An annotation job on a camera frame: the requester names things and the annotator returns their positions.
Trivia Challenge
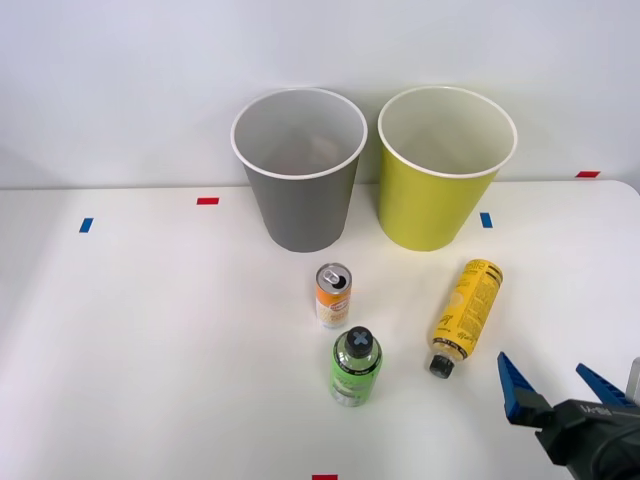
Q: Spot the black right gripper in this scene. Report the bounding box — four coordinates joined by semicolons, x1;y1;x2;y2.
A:
496;350;640;480

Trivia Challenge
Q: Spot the yellow plastic bottle black cap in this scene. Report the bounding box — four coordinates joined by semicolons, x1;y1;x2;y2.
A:
426;258;505;381

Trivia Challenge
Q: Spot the green plastic bottle black cap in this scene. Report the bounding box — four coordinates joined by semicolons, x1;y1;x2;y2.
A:
328;326;385;408

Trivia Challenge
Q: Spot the yellow-green plastic waste bin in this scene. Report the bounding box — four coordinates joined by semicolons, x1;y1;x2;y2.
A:
376;85;519;253

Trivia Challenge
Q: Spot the orange and white drink can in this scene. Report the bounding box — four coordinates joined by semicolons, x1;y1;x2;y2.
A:
314;262;354;331

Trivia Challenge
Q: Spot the grey plastic waste bin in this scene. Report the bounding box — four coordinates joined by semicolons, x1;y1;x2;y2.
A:
229;87;369;254

